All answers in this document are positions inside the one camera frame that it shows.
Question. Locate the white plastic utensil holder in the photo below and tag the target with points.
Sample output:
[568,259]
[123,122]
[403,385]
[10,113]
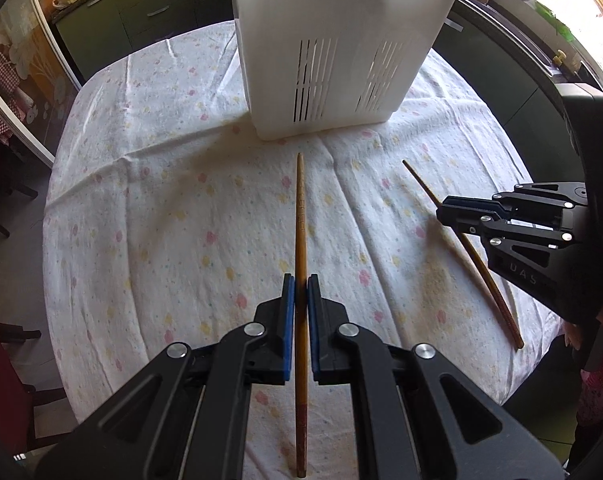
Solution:
[331,10]

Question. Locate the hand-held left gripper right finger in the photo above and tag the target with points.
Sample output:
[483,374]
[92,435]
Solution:
[314,330]

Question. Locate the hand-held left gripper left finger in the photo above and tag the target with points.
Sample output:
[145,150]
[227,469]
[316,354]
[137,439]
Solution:
[288,330]

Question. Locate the person's right hand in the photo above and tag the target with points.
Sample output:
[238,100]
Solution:
[572,339]

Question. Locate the kitchen window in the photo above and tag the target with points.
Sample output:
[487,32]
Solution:
[591,5]

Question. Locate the sliding glass door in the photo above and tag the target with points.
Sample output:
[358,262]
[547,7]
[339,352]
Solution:
[31,75]

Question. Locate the white floral tablecloth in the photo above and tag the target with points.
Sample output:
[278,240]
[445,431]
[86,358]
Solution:
[156,210]

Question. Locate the red upholstered chair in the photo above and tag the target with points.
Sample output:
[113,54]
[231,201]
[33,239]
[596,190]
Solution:
[1,385]

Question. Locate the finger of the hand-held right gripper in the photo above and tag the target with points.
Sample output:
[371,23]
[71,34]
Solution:
[469,225]
[474,204]

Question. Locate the yellow knob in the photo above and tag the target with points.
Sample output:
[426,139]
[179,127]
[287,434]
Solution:
[560,57]

